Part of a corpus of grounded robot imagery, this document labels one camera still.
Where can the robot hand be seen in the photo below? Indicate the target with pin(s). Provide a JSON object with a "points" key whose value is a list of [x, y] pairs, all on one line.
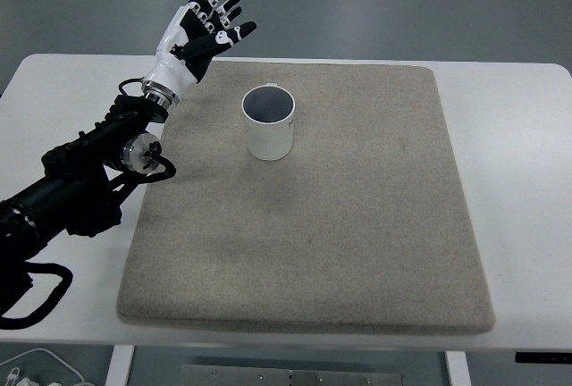
{"points": [[172, 71]]}

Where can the white ribbed cup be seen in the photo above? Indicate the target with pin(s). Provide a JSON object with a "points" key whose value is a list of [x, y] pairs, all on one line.
{"points": [[268, 140]]}

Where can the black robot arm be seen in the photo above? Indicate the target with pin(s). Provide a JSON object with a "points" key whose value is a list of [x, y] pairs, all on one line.
{"points": [[67, 198]]}

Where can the beige fabric mat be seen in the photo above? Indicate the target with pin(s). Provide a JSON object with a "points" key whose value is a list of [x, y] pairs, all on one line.
{"points": [[304, 247]]}

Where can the white table leg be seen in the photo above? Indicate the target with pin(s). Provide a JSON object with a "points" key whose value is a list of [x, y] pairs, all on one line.
{"points": [[456, 370], [118, 366]]}

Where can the grey metal plate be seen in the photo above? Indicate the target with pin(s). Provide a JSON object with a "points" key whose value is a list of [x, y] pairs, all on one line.
{"points": [[290, 377]]}

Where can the black table control panel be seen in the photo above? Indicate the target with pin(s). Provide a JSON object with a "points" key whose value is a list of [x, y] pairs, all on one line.
{"points": [[543, 357]]}

